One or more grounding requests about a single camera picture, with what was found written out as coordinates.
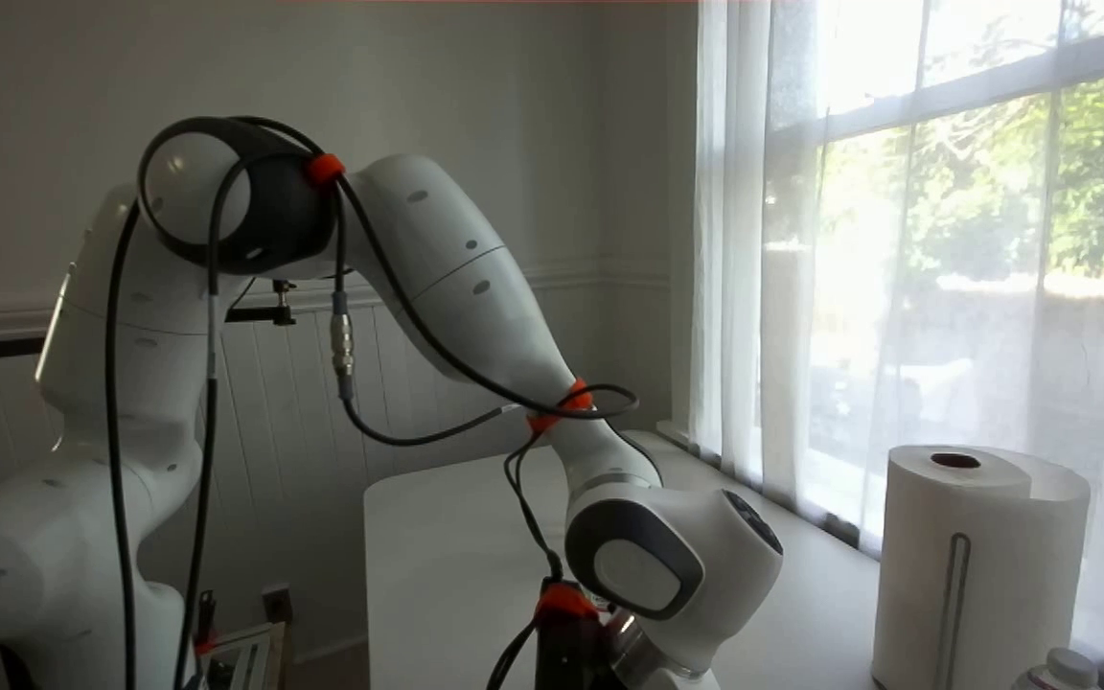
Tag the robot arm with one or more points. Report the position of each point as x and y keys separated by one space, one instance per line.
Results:
x=437 y=249

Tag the white bottle with cap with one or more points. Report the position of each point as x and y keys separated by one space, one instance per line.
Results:
x=1060 y=671

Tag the sheer white curtain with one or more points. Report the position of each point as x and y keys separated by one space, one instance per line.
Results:
x=734 y=287

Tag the window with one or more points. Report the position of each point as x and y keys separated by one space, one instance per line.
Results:
x=993 y=192

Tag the paper towel holder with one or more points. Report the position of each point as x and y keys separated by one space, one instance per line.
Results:
x=953 y=613

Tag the white paper towel roll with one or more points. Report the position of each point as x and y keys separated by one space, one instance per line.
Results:
x=1012 y=556

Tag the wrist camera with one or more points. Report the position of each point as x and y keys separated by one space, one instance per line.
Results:
x=566 y=652

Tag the wall socket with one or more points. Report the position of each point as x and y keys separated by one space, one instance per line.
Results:
x=277 y=605

